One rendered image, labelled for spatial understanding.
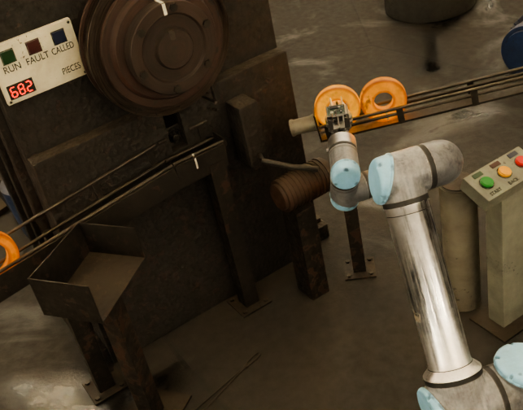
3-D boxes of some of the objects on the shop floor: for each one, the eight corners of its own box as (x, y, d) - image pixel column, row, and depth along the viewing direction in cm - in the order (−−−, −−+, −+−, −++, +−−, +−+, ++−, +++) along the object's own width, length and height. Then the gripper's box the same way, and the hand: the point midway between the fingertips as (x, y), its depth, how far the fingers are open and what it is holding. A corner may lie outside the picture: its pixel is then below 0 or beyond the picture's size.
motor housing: (289, 290, 301) (263, 176, 271) (333, 263, 309) (314, 150, 279) (309, 307, 291) (285, 189, 262) (355, 279, 299) (336, 162, 270)
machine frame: (36, 281, 338) (-161, -150, 241) (241, 175, 377) (145, -230, 280) (100, 372, 283) (-120, -135, 186) (333, 238, 323) (252, -238, 225)
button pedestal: (464, 323, 270) (455, 175, 235) (512, 290, 278) (511, 142, 244) (499, 347, 258) (496, 194, 223) (549, 311, 266) (553, 160, 232)
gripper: (353, 127, 244) (346, 81, 258) (324, 131, 245) (320, 86, 259) (356, 145, 250) (350, 100, 264) (329, 150, 252) (323, 104, 265)
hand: (336, 102), depth 263 cm, fingers closed, pressing on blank
